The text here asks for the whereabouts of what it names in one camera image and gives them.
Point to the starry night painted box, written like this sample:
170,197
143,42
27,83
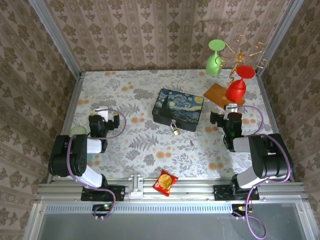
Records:
178,107

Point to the small brass padlock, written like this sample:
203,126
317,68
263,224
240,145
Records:
176,130

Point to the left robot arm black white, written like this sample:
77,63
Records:
75,157

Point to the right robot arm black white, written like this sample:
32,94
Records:
265,160

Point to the green translucent plastic cup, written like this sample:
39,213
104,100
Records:
78,130

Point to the red plastic wine glass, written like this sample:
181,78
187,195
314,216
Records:
236,90

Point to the floral patterned table mat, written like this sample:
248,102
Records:
140,82

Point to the green plastic wine glass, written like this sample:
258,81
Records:
213,65

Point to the red snack packet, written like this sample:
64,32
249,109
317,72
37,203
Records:
165,182

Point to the small black circuit board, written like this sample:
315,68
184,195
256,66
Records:
100,208
238,208

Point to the grey metal panel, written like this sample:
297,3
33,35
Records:
162,227

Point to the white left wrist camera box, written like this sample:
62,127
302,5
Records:
102,113

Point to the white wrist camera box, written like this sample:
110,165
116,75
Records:
231,108
102,113

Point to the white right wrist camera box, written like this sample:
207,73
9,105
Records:
231,108

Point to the aluminium side rail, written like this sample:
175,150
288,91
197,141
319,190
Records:
72,105
268,100

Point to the white bracket on rail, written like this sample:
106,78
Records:
135,185

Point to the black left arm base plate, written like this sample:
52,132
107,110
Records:
117,193

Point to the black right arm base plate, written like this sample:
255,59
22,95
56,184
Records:
221,193

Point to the aluminium cross rail frame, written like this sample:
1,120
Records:
195,192

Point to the aluminium corner post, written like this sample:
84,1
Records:
280,37
55,37

